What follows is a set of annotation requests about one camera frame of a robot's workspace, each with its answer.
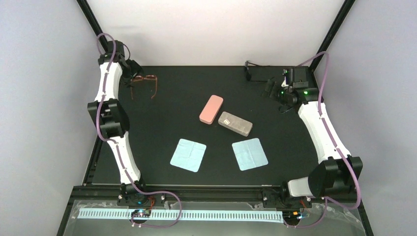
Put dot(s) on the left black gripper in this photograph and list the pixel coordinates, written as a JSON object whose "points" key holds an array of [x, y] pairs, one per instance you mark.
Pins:
{"points": [[137, 68]]}

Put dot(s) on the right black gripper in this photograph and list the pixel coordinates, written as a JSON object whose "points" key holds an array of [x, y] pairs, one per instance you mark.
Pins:
{"points": [[273, 94]]}

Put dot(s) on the grey glasses case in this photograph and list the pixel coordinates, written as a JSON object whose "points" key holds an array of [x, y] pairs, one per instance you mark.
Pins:
{"points": [[235, 123]]}

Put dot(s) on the pink glasses case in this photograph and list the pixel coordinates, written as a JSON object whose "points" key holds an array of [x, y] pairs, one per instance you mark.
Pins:
{"points": [[211, 109]]}

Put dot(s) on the light blue cloth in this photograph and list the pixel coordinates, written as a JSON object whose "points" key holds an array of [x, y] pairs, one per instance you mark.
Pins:
{"points": [[188, 155], [249, 154]]}

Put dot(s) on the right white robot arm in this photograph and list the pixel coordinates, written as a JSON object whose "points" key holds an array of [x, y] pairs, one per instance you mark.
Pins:
{"points": [[337, 171]]}

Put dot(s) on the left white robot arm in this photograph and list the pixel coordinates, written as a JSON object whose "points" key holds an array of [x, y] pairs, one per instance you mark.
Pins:
{"points": [[112, 123]]}

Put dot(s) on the brown translucent sunglasses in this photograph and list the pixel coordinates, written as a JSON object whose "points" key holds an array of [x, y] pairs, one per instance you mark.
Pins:
{"points": [[144, 81]]}

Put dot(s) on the black sunglasses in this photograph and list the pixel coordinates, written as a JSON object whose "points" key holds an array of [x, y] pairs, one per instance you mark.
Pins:
{"points": [[248, 74]]}

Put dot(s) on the right circuit board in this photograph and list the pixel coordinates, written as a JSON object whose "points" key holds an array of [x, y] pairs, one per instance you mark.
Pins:
{"points": [[297, 215]]}

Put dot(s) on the circuit board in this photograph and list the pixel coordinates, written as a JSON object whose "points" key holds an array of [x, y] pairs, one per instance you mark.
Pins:
{"points": [[141, 213], [297, 215]]}

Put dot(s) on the left circuit board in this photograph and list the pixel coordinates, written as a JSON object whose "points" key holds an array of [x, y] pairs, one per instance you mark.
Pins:
{"points": [[141, 213]]}

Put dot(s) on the clear plastic sheet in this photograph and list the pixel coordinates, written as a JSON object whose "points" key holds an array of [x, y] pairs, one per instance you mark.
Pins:
{"points": [[337, 222]]}

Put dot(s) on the black aluminium frame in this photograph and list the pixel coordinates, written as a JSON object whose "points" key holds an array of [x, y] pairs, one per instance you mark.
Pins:
{"points": [[205, 193]]}

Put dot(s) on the white slotted cable duct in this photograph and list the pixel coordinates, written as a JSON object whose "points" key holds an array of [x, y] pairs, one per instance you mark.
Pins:
{"points": [[185, 215]]}

